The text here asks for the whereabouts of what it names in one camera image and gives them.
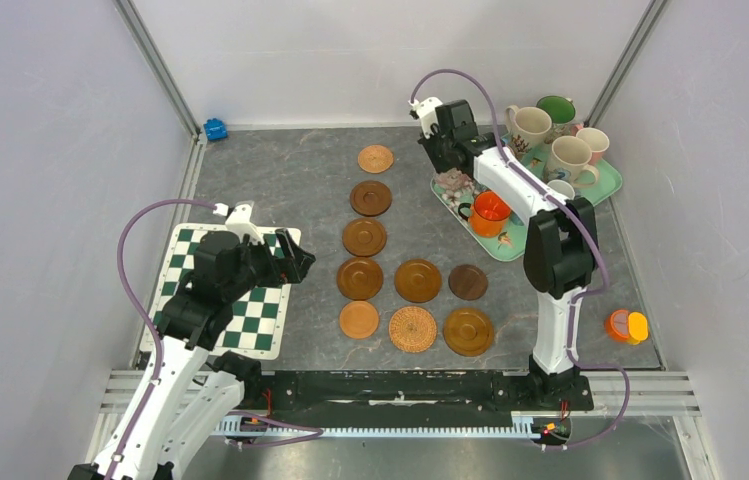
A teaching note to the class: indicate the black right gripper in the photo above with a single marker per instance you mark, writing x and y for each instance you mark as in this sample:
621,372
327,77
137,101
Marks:
436,153

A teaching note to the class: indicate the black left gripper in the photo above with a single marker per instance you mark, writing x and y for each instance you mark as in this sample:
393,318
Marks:
290,269

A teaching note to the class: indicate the pink patterned mug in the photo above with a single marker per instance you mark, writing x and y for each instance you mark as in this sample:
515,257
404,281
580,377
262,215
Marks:
453,180

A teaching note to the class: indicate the orange mug black handle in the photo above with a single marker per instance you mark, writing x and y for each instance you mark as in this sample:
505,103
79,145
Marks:
486,215

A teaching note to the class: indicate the light cork coaster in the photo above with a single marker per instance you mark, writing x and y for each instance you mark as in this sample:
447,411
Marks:
375,159

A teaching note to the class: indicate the brown wooden saucer coaster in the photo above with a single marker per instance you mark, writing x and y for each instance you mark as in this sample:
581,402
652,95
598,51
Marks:
364,237
417,280
359,278
370,198

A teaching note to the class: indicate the light orange wooden coaster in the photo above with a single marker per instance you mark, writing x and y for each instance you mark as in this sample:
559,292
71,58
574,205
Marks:
358,319

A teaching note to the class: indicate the dark walnut wooden coaster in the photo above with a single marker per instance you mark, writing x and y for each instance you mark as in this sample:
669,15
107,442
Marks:
468,282

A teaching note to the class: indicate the woven rattan coaster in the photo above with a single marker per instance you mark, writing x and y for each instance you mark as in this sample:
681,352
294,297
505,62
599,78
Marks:
412,329

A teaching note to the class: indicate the brown ridged wooden coaster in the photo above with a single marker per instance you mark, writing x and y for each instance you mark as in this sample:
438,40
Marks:
468,331

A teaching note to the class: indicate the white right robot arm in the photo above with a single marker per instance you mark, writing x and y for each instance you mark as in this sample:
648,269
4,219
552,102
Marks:
561,252

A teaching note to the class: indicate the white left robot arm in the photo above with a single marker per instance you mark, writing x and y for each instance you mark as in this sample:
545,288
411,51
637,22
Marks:
158,437

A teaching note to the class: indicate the mint green floral tray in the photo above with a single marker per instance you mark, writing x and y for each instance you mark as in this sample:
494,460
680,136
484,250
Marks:
510,244

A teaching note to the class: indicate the green white chessboard mat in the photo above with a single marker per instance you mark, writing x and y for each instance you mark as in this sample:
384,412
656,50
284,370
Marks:
256,327

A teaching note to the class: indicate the white floral mug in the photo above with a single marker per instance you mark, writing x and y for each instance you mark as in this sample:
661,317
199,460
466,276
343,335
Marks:
528,128

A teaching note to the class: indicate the green inside mug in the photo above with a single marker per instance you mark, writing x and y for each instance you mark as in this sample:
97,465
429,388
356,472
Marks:
561,110

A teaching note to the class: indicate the small white blue mug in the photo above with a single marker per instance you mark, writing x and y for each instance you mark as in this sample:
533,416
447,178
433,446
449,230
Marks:
561,190

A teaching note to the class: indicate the large cream mug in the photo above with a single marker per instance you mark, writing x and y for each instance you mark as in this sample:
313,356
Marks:
568,160

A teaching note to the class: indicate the blue toy block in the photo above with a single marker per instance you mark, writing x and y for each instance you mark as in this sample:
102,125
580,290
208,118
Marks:
215,129

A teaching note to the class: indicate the pink white mug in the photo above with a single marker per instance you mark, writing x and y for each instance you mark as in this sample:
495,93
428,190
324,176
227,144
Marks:
596,139

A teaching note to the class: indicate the orange yellow small container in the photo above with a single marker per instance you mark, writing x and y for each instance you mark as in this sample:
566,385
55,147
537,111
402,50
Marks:
625,326

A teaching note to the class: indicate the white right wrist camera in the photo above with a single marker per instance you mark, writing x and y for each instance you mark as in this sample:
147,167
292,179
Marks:
425,113

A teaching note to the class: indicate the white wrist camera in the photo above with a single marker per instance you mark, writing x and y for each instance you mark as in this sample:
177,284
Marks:
238,221
425,113

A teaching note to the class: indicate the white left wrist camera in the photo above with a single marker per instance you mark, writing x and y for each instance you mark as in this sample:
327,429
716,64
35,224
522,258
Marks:
238,221

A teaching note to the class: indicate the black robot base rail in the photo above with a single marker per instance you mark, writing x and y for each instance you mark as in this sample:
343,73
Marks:
408,398

